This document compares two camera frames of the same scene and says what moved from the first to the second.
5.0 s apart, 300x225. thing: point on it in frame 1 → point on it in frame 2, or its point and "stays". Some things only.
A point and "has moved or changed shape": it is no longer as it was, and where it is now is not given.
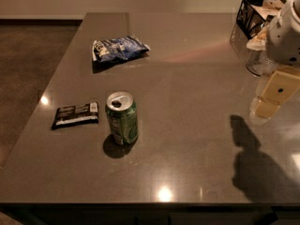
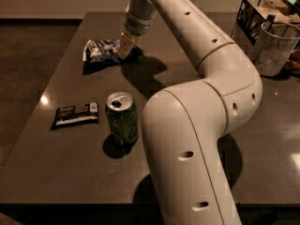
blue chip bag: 118,49 has moved or changed shape
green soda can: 122,116 stays
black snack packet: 77,115 stays
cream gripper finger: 280,86 → 126,45
